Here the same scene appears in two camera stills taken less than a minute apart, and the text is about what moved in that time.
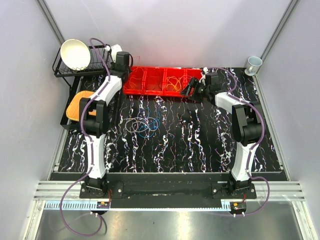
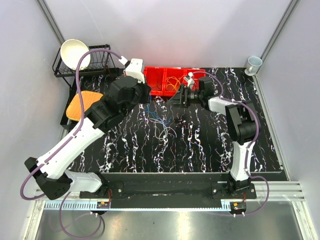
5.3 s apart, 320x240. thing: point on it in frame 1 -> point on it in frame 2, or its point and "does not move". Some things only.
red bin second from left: [153, 81] does not move
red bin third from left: [175, 80] does not move
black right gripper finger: [189, 88] -> [176, 99]
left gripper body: [113, 64] -> [141, 97]
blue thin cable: [149, 126] -> [158, 117]
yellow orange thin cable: [173, 84] does not move
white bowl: [75, 54] does not move
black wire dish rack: [100, 62] does not move
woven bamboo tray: [73, 111] does not move
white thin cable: [138, 121] -> [155, 132]
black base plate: [168, 190] does not move
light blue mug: [253, 64] does not move
